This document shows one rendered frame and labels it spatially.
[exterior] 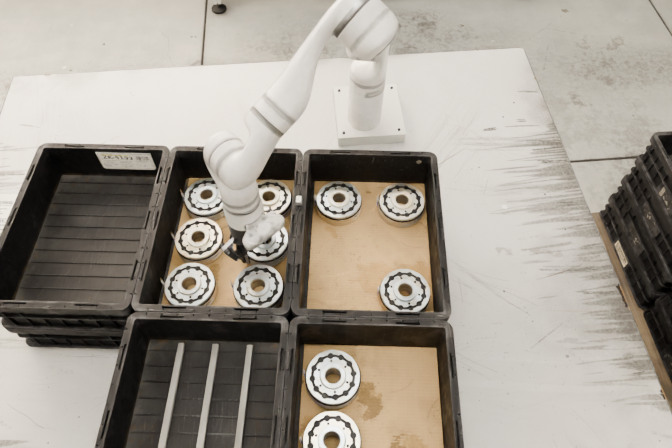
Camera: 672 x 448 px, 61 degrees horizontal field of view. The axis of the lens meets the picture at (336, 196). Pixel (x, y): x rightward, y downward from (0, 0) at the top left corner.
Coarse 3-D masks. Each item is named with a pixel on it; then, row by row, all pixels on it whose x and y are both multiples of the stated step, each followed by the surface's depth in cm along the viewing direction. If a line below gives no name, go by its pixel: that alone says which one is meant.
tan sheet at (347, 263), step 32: (320, 224) 127; (352, 224) 127; (384, 224) 127; (416, 224) 127; (320, 256) 123; (352, 256) 123; (384, 256) 123; (416, 256) 123; (320, 288) 118; (352, 288) 118
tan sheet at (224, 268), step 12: (192, 180) 135; (288, 180) 135; (288, 216) 129; (228, 228) 127; (288, 228) 127; (228, 240) 125; (180, 264) 122; (216, 264) 122; (228, 264) 122; (240, 264) 122; (216, 276) 120; (228, 276) 120; (192, 288) 118; (228, 288) 118; (216, 300) 117; (228, 300) 117
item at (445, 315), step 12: (360, 156) 127; (372, 156) 127; (384, 156) 126; (396, 156) 126; (408, 156) 126; (420, 156) 126; (432, 156) 126; (432, 168) 124; (432, 180) 123; (300, 192) 120; (300, 216) 117; (300, 228) 115; (300, 240) 114; (444, 240) 114; (300, 252) 112; (444, 252) 112; (300, 264) 110; (444, 264) 110; (300, 276) 109; (444, 276) 109; (444, 288) 109; (444, 300) 106; (300, 312) 105; (312, 312) 105; (348, 312) 105; (360, 312) 105; (372, 312) 105; (384, 312) 105; (396, 312) 105; (408, 312) 105; (420, 312) 105; (432, 312) 105; (444, 312) 105
